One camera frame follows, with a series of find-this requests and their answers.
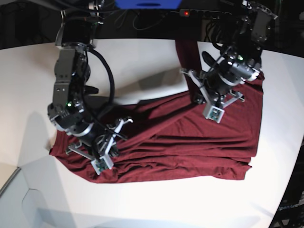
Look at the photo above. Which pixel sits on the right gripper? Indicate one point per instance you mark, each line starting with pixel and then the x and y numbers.
pixel 96 142

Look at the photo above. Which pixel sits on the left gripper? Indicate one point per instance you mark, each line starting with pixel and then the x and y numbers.
pixel 208 95

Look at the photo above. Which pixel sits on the maroon t-shirt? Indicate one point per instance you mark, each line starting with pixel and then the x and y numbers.
pixel 170 139

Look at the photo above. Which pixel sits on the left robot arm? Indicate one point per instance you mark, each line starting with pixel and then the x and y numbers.
pixel 240 41

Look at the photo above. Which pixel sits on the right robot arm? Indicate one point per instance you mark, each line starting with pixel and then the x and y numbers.
pixel 69 111

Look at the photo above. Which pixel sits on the black power strip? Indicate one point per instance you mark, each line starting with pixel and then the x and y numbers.
pixel 203 14

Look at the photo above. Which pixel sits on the blue box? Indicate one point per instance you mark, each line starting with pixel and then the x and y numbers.
pixel 148 4

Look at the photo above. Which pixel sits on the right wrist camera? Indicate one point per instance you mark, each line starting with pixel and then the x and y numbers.
pixel 102 165

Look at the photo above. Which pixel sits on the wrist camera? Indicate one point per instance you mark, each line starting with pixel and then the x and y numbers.
pixel 214 113
pixel 102 165

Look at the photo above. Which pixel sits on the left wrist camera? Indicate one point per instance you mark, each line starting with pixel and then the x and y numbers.
pixel 214 113

